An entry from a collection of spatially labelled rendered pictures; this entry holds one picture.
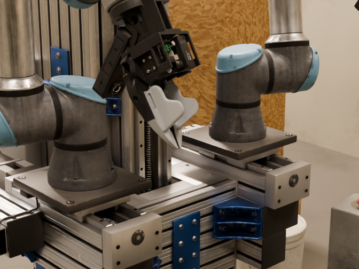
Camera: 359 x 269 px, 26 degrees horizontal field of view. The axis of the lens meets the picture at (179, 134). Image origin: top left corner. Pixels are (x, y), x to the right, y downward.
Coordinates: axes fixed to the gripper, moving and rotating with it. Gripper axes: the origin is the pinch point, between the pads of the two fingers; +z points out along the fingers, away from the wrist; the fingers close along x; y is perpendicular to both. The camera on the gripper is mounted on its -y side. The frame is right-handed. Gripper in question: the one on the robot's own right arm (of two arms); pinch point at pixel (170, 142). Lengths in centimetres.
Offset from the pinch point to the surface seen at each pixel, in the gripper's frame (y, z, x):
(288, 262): -99, 41, 177
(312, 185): -152, 18, 318
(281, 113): -109, -19, 234
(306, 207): -143, 28, 286
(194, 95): -119, -37, 187
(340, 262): -26, 34, 82
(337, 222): -22, 24, 81
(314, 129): -171, -15, 385
